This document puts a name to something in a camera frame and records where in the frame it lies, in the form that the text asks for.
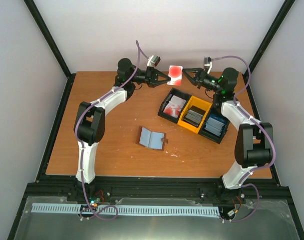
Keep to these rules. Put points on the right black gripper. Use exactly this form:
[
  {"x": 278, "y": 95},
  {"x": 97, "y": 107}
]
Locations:
[{"x": 198, "y": 80}]

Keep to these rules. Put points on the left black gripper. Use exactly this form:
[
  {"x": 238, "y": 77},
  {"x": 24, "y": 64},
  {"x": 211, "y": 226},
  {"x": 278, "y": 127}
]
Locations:
[{"x": 151, "y": 76}]

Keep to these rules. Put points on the red white credit card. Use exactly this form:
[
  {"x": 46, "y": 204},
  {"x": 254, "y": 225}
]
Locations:
[{"x": 175, "y": 74}]

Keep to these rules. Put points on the yellow bin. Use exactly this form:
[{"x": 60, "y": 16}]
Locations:
[{"x": 200, "y": 103}]

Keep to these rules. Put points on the black bin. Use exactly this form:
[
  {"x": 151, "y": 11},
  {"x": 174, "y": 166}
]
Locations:
[
  {"x": 209, "y": 135},
  {"x": 179, "y": 93}
]

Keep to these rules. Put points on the brown leather card holder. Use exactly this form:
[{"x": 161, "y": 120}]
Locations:
[{"x": 151, "y": 139}]

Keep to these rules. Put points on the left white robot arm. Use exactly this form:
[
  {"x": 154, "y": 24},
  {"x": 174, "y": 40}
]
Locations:
[{"x": 89, "y": 125}]

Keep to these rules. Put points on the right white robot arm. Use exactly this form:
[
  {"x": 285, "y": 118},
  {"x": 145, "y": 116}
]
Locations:
[{"x": 254, "y": 147}]

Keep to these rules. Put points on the red white card stack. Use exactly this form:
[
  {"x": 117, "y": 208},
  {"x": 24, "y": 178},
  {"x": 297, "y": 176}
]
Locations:
[{"x": 174, "y": 106}]

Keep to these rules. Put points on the dark grey card stack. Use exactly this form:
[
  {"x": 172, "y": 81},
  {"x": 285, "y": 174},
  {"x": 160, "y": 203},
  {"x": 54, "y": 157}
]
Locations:
[{"x": 194, "y": 116}]

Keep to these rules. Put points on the blue card stack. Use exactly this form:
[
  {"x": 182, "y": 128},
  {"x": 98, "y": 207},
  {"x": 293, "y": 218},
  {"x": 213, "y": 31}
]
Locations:
[{"x": 215, "y": 124}]

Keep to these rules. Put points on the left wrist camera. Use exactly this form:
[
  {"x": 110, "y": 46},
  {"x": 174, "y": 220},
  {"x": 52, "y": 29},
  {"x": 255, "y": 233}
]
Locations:
[{"x": 153, "y": 61}]

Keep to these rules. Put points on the light blue cable duct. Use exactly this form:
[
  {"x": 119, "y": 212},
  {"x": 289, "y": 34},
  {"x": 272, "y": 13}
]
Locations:
[{"x": 126, "y": 210}]

